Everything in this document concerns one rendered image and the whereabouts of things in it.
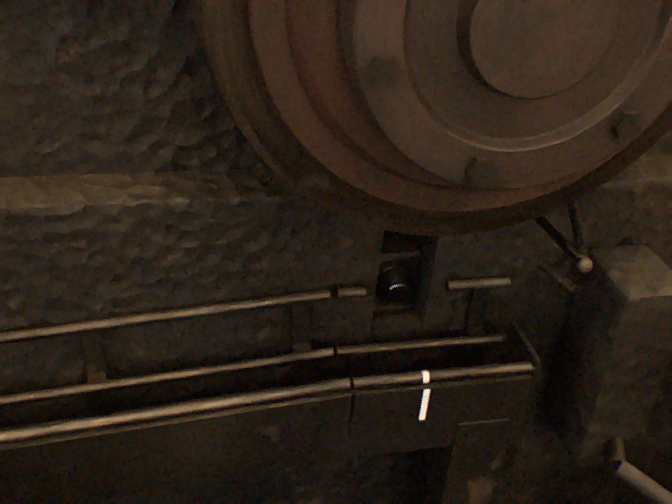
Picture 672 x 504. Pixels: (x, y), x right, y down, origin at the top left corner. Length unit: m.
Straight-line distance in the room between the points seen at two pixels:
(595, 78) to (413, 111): 0.15
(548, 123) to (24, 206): 0.46
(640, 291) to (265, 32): 0.49
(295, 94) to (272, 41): 0.05
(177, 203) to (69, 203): 0.10
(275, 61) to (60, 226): 0.29
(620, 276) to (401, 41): 0.45
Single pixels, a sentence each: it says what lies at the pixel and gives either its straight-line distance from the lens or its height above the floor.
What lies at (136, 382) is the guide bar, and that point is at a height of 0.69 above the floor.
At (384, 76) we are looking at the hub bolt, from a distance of 0.74.
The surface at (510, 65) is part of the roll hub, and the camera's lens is 0.78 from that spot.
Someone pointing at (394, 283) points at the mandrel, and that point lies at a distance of 1.10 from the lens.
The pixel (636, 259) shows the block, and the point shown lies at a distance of 1.14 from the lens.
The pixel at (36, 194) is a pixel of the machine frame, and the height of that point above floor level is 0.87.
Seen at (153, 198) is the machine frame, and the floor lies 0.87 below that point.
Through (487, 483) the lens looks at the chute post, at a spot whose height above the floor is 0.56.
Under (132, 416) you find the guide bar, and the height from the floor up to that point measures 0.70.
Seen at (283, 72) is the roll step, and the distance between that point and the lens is 0.81.
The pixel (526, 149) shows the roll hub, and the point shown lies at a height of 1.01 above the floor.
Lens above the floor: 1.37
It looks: 33 degrees down
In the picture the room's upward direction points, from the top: 7 degrees clockwise
